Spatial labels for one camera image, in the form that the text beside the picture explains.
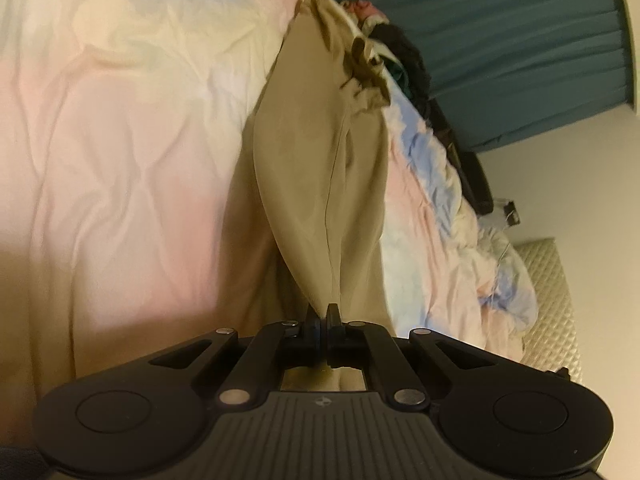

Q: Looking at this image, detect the tan printed t-shirt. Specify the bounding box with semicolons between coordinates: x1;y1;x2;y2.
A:
74;0;396;394

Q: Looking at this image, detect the pile of mixed clothes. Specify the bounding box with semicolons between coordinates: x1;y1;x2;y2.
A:
342;0;494;216

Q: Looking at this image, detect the quilted beige headboard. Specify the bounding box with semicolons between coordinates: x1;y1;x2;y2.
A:
516;238;582;382

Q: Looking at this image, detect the pastel tie-dye duvet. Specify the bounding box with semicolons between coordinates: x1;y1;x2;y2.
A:
1;0;538;446

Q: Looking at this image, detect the blue curtain right panel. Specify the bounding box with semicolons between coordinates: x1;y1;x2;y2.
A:
368;0;634;152

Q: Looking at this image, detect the wall socket with charger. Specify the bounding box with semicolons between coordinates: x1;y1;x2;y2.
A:
496;200;521;229

